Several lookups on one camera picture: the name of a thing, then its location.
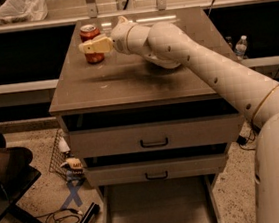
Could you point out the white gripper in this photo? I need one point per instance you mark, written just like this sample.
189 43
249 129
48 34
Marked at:
120 37

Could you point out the grey drawer cabinet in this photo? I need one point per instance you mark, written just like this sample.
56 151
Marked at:
126 90

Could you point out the wire mesh basket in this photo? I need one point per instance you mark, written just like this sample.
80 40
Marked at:
57 157

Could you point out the white plastic bag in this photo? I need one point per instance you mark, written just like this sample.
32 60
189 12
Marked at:
16 11

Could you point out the blue tape cross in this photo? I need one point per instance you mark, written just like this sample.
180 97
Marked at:
73 195

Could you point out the grey drawer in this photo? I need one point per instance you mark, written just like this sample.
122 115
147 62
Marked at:
155 170
147 137

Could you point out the open bottom drawer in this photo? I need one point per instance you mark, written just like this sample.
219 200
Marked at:
182 200

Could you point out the clear water bottle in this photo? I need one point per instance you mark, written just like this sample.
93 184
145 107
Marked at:
241 47

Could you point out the red coke can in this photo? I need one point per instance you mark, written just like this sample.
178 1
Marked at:
88 32

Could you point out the grey middle drawer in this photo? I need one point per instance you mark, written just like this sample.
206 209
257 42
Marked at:
155 170

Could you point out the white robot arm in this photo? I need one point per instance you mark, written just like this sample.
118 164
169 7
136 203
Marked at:
253 94

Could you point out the grey top drawer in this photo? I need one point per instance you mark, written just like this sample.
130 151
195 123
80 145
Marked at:
147 137

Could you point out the white paper bowl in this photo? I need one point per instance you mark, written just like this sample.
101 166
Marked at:
164 63

